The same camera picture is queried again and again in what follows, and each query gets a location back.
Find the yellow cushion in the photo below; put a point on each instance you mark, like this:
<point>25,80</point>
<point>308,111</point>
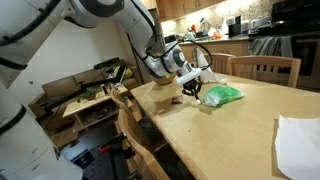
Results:
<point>126,71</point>

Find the black stereo camera bar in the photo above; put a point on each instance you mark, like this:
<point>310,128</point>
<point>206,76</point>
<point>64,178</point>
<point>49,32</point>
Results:
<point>106,63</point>

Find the wooden kitchen base cabinet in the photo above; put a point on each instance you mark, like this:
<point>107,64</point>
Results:
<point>230,46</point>

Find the small brown snack bar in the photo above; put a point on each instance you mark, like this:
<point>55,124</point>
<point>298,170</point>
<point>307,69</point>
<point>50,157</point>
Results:
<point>177,99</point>

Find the small orange kitchen item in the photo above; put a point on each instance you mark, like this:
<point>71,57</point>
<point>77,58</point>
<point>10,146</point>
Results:
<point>217,34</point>

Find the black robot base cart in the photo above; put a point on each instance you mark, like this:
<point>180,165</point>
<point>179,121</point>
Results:
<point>96,165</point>

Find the brown sofa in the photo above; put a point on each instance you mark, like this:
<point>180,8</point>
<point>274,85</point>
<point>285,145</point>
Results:
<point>56,86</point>

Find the green marshmallow pack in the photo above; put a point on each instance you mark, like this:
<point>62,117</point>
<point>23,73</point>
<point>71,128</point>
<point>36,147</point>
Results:
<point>223,95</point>

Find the light wooden dining chair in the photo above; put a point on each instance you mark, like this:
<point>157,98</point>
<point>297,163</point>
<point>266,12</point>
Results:
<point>116,96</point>
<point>218,57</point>
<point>266,61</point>
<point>140,150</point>

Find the orange bottle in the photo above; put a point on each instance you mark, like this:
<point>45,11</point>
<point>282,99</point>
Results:
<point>193,28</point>

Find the grey dish towel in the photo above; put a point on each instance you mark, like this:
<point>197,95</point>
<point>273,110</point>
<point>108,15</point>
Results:
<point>270,46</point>

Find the wooden kitchen wall cabinets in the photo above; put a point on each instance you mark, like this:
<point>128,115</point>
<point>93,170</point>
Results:
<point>180,8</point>

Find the clear glass kettle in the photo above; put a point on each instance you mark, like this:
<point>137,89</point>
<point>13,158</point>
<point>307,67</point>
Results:
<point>204,26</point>

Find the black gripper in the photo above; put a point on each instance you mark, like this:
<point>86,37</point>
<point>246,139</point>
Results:
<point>192,85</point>

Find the low wooden shelf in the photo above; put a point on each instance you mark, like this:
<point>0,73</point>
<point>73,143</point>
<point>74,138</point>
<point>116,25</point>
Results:
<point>83,108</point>

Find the black kitchen stove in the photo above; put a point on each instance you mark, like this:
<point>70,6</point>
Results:
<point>300,20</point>

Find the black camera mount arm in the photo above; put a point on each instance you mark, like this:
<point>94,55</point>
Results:
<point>66,96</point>

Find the single white marshmallow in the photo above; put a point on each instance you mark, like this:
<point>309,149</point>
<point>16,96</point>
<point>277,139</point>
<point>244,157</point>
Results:
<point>198,101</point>

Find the white kitchen container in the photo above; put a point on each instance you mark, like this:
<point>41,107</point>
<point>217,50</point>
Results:
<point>245,27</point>

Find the small green potted plant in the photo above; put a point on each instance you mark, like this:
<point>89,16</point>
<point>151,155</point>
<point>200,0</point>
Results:
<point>88,94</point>

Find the silver toaster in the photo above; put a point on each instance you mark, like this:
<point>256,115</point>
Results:
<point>260,24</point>

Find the black coffee maker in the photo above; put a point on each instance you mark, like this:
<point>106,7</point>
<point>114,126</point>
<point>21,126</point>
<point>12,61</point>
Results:
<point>235,26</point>

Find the wooden bowl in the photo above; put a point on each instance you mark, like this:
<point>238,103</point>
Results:
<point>165,81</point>

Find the clear plastic wrap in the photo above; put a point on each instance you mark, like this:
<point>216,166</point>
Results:
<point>222,81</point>

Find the white folded cloth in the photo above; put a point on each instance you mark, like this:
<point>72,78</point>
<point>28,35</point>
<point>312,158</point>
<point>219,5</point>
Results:
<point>298,150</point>

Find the white paper towel roll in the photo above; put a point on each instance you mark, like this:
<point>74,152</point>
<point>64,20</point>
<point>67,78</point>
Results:
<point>209,76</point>

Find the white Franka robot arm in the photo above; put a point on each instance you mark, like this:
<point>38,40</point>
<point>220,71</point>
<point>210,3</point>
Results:
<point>20,140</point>

